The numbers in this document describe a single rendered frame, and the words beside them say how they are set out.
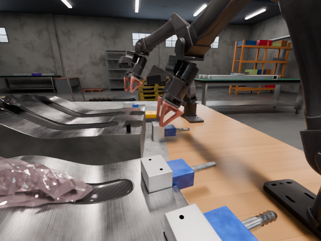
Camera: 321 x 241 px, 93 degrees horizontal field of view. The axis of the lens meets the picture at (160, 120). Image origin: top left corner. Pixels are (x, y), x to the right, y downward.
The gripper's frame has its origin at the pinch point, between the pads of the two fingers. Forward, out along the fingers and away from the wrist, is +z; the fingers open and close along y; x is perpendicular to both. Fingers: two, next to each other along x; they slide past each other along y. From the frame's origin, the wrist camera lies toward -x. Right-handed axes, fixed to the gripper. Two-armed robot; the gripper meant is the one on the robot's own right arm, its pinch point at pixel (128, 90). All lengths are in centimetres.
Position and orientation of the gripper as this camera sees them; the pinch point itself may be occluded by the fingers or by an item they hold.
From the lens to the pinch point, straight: 88.1
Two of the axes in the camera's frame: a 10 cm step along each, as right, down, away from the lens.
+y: 5.6, 2.4, -7.9
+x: 7.2, 3.1, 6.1
